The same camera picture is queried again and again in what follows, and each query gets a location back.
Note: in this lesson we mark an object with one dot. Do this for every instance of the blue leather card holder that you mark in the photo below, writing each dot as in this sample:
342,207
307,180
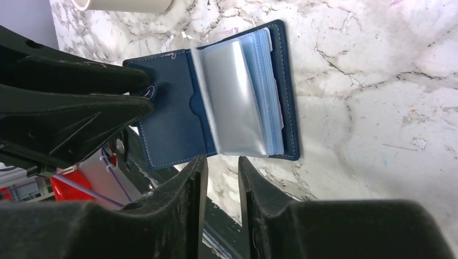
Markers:
233,97

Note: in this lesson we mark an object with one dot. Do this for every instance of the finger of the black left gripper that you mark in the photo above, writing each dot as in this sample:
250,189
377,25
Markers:
61,130
32,66

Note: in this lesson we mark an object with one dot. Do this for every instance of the red container under table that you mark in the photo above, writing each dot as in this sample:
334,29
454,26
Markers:
67,185

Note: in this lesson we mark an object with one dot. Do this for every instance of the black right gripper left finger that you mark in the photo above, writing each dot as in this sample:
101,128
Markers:
161,224

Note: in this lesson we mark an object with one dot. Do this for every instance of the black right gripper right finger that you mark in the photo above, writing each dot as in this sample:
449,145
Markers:
278,226

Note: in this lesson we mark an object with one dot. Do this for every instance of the black metal base rail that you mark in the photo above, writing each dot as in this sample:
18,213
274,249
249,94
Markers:
221,235

